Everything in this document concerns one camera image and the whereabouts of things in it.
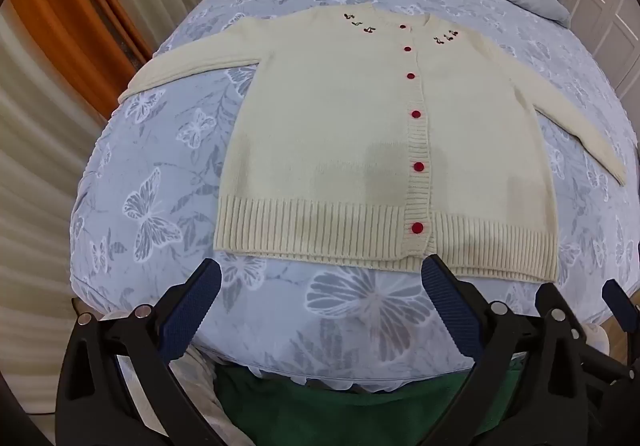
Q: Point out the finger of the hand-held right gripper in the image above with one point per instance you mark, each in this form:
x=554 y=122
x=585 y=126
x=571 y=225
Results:
x=620 y=301
x=612 y=366

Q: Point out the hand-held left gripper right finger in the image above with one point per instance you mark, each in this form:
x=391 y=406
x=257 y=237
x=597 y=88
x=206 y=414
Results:
x=447 y=306

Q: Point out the cream sheer curtain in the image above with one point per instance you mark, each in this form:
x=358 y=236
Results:
x=40 y=176

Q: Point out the cream knit cardigan red buttons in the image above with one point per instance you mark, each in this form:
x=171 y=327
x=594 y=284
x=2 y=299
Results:
x=325 y=126

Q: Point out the bed with butterfly print sheet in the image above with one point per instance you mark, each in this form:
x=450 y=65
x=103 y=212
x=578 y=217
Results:
x=165 y=166

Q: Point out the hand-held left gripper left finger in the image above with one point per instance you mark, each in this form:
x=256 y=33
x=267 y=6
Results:
x=192 y=306

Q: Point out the orange curtain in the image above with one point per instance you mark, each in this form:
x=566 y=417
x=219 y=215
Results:
x=65 y=16

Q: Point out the person's green clothing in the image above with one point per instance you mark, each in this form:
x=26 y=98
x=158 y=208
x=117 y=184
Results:
x=325 y=416

